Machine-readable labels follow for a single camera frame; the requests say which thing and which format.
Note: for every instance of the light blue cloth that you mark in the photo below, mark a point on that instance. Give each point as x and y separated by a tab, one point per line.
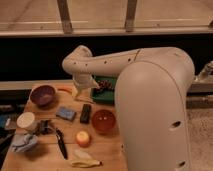
23	142

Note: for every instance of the wooden cutting board table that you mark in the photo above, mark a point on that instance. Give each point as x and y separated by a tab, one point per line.
46	155

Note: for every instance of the purple bowl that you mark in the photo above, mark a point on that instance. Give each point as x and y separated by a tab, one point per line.
43	95

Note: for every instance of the white cup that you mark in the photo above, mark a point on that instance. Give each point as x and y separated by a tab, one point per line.
27	121

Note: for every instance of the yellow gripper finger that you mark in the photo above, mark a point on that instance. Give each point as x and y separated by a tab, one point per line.
75	92

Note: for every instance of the blue sponge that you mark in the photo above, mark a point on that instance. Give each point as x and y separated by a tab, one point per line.
66	113

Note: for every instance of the red bowl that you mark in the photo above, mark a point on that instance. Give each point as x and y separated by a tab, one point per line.
103	121

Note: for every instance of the small yellow green utensil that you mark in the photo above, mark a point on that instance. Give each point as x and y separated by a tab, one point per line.
84	100

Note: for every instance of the black eraser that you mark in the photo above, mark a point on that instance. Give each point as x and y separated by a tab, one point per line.
85	114

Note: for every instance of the yellow banana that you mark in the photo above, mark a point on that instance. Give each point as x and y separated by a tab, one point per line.
84	160

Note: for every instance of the yellow red apple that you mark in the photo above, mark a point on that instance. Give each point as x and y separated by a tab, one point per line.
83	139

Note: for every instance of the orange carrot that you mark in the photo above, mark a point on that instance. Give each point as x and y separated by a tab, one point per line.
65	90

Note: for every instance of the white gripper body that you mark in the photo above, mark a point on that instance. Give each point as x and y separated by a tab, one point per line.
84	81

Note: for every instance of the black binder clip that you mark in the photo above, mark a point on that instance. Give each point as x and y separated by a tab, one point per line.
44	127

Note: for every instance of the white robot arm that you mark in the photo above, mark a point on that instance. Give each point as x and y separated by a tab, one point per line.
150	102

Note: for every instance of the bunch of dark grapes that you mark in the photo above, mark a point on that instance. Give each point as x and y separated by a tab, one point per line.
104	85

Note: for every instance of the black handled knife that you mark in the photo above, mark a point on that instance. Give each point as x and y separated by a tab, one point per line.
61	143

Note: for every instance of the green plastic tray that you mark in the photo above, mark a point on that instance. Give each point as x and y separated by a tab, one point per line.
105	97

